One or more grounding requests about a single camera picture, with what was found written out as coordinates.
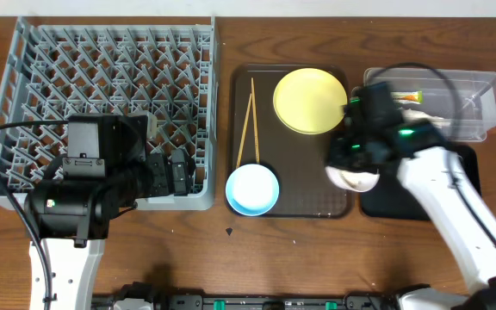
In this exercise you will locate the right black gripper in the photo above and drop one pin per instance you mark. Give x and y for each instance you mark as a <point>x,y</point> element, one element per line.
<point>337,141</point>

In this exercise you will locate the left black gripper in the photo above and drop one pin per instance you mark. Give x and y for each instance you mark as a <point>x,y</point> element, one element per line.
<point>162,173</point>

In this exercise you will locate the white bowl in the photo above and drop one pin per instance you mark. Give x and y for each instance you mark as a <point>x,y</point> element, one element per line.
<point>353,181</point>

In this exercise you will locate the green snack wrapper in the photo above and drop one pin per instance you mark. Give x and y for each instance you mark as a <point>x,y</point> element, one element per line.
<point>407,97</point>

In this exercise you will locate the light blue bowl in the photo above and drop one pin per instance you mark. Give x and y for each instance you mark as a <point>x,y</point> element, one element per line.
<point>252,190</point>

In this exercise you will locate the small white cup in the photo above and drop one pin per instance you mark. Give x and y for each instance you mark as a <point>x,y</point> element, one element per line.
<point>151,123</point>

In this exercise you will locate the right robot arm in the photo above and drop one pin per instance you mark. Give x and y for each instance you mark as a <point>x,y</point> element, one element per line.
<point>433,175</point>

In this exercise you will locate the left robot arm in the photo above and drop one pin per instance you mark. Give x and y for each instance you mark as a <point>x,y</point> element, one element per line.
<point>104,172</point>

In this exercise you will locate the black waste tray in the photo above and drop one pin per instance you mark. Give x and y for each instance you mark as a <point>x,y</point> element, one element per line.
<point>388,199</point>

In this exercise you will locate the grey plastic dishwasher rack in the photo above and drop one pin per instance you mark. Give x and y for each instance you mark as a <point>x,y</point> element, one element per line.
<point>54,71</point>

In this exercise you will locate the dark brown serving tray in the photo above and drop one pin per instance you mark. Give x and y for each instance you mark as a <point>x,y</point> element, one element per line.
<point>297,160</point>

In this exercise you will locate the yellow round plate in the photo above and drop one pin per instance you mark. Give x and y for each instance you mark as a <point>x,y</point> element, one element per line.
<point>310,101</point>

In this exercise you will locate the clear plastic bin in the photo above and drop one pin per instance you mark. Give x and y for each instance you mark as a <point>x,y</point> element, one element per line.
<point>468,122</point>

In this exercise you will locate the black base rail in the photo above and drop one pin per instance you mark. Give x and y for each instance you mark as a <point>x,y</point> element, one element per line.
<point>139,295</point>

